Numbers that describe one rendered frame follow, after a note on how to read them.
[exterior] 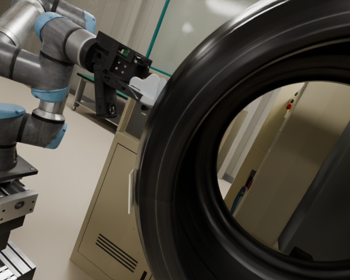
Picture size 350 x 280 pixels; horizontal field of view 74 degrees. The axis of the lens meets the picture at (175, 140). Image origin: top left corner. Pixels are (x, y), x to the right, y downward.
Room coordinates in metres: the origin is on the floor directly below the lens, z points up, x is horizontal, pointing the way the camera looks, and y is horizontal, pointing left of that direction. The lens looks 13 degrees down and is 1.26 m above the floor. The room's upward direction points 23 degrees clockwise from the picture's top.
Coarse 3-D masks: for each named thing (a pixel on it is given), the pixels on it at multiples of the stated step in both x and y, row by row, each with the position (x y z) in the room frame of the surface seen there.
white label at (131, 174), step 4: (132, 172) 0.34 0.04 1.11; (132, 176) 0.34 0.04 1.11; (132, 180) 0.34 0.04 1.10; (132, 184) 0.34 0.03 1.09; (128, 188) 0.32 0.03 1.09; (132, 188) 0.34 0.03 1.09; (128, 192) 0.31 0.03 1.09; (132, 192) 0.34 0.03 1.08; (128, 196) 0.31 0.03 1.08; (132, 196) 0.34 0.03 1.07; (128, 200) 0.31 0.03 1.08; (132, 200) 0.34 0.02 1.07; (128, 204) 0.31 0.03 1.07; (132, 204) 0.34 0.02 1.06; (128, 208) 0.31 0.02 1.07; (128, 212) 0.31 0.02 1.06
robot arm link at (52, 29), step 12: (48, 12) 0.54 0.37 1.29; (36, 24) 0.52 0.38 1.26; (48, 24) 0.51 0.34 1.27; (60, 24) 0.51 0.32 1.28; (72, 24) 0.52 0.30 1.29; (48, 36) 0.51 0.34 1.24; (60, 36) 0.50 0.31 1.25; (48, 48) 0.51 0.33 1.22; (60, 48) 0.50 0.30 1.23; (60, 60) 0.52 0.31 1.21
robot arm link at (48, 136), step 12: (60, 0) 0.83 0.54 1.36; (60, 12) 0.81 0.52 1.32; (72, 12) 0.83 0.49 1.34; (84, 12) 0.86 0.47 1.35; (84, 24) 0.84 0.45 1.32; (72, 72) 0.87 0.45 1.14; (36, 108) 0.83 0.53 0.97; (48, 108) 0.82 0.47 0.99; (60, 108) 0.85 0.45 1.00; (36, 120) 0.80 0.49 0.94; (48, 120) 0.81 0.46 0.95; (60, 120) 0.84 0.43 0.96; (24, 132) 0.78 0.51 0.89; (36, 132) 0.80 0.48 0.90; (48, 132) 0.82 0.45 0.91; (60, 132) 0.84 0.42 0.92; (36, 144) 0.81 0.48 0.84; (48, 144) 0.82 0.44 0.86
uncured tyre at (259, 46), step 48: (288, 0) 0.30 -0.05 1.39; (336, 0) 0.28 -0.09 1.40; (240, 48) 0.30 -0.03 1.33; (288, 48) 0.28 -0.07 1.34; (336, 48) 0.51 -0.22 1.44; (192, 96) 0.30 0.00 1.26; (240, 96) 0.57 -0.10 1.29; (144, 144) 0.33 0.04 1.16; (192, 144) 0.57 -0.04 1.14; (144, 192) 0.31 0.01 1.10; (192, 192) 0.55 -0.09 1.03; (144, 240) 0.30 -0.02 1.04; (192, 240) 0.47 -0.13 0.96; (240, 240) 0.52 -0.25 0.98
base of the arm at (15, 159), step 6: (12, 144) 0.79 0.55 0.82; (0, 150) 0.75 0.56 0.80; (6, 150) 0.77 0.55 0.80; (12, 150) 0.80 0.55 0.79; (0, 156) 0.75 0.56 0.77; (6, 156) 0.77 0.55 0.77; (12, 156) 0.79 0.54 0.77; (0, 162) 0.75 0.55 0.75; (6, 162) 0.77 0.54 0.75; (12, 162) 0.79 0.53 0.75; (0, 168) 0.75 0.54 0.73; (6, 168) 0.77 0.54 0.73
